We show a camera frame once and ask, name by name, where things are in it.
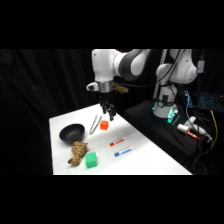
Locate green lit control box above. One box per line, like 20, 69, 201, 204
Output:
166, 107, 181, 125

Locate black curtain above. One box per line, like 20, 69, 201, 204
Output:
0, 49, 158, 176

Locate blue LED device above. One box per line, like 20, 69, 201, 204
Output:
183, 89, 194, 109

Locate red pen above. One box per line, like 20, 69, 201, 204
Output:
109, 136, 126, 147

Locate yellow cable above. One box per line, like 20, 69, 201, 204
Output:
210, 110, 220, 142

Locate blue backlit keyboard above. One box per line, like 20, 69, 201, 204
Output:
198, 93, 224, 112

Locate black robot stand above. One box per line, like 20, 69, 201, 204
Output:
122, 99, 203, 158

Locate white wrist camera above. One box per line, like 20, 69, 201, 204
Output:
86, 82, 100, 92

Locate black bowl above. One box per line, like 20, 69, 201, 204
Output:
59, 123, 86, 145

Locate metal tongs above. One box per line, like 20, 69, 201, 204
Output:
89, 114, 103, 136

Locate green block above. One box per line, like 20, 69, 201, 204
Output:
85, 151, 98, 169

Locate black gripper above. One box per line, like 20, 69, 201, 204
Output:
98, 91, 117, 122

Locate white cylinder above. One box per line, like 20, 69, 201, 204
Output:
176, 123, 190, 134

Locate red marker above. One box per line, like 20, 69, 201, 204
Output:
186, 130, 202, 142

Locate brown rope toy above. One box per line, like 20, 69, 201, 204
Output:
67, 140, 90, 167

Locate tan wrist attachment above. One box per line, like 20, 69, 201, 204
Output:
113, 83, 130, 95

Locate grey box with blue light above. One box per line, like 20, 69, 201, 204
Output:
196, 59, 205, 74

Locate blue pen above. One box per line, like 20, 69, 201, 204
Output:
114, 146, 133, 158

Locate orange cube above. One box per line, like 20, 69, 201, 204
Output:
99, 120, 110, 131

